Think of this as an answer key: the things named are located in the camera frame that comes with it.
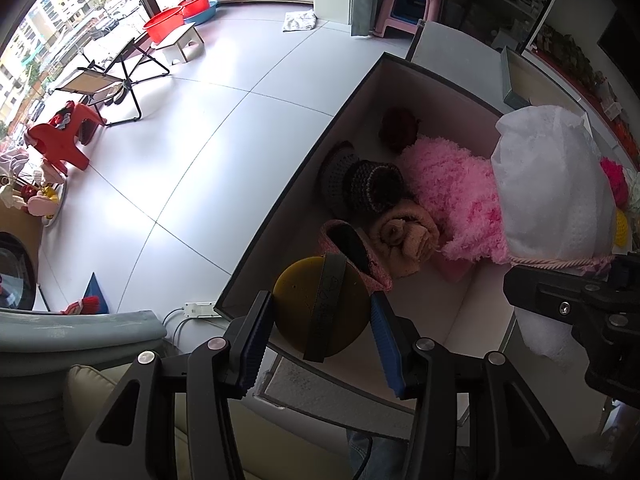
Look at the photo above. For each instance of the black folding chair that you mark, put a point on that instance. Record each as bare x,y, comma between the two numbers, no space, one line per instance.
95,80

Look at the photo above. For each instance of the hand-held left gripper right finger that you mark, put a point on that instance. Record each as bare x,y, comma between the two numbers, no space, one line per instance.
387,355

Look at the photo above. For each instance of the blue plastic basin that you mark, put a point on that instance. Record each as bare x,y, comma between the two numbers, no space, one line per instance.
207,15

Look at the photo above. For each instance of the red plastic basin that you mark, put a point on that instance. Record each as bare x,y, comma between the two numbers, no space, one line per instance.
162,25
195,4

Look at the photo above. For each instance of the white cloth bundle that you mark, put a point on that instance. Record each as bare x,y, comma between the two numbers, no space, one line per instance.
550,185

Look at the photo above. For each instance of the white cloth on floor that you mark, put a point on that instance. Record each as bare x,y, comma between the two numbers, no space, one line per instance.
299,21

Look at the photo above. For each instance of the red plastic stool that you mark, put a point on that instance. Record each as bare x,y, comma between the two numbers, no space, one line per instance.
60,135

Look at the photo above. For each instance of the cream sofa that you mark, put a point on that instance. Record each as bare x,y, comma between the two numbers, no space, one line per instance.
115,425

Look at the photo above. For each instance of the grey brown knitted hat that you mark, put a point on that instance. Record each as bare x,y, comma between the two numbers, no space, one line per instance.
370,185

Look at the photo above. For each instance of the person's leg in jeans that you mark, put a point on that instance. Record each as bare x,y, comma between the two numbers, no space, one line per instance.
375,455

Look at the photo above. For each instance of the magenta fluffy yarn ball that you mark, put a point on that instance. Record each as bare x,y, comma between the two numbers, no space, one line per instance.
615,180

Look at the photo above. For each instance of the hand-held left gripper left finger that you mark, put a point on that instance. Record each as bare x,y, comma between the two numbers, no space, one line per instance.
255,345

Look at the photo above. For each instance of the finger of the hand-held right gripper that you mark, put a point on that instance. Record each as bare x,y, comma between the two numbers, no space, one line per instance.
550,297

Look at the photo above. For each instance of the white power strip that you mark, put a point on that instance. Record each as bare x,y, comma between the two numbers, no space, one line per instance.
200,309

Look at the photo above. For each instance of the blue triangular board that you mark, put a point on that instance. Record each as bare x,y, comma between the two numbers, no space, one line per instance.
97,297

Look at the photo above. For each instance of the grey blue sofa armrest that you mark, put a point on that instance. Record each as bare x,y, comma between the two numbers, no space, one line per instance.
75,340

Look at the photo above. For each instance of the yellow knitted pouch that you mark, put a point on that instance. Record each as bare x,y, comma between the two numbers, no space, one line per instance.
622,227

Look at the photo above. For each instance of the beige towel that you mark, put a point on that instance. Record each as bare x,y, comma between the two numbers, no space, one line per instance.
405,240

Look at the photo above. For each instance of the small white step stool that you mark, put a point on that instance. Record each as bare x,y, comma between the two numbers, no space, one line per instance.
180,42

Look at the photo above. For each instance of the pink fluffy cloth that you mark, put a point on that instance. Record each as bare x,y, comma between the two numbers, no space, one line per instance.
450,195

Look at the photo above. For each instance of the dark red fabric rose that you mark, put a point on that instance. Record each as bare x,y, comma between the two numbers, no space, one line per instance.
397,130

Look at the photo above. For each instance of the pink and black knitted sock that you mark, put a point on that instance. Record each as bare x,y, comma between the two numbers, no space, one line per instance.
350,250

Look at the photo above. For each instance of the pile of plush toys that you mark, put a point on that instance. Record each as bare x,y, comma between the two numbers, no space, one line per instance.
30,195

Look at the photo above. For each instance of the large grey box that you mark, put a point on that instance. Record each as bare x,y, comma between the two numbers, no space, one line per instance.
280,240

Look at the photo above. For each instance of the dark round appliance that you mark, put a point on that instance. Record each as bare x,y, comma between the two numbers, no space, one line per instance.
15,270

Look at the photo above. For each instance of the grey box lid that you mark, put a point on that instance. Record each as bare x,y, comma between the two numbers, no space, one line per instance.
530,85

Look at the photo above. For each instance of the red and white knitted hat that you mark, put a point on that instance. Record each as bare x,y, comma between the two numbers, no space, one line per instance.
82,306

